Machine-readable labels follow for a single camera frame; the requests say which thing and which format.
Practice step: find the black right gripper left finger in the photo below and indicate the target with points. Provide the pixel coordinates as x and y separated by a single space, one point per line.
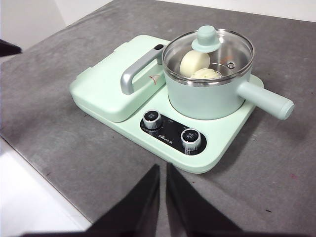
138 212

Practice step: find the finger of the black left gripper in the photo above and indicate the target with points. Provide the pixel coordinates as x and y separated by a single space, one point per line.
7 48

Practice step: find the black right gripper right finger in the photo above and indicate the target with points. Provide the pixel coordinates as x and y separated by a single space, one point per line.
187 212

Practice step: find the pleated white steamed bun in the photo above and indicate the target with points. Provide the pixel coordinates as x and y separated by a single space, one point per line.
206 74

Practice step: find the smooth white steamed bun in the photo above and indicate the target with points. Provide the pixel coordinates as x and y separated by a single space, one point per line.
193 63

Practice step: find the glass lid with mint knob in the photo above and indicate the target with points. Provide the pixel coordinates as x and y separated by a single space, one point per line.
207 39

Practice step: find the silver black control knob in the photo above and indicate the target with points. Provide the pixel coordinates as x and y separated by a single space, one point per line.
152 119
190 138

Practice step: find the mint green multi cooker appliance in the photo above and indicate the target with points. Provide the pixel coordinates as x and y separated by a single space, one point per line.
98 93

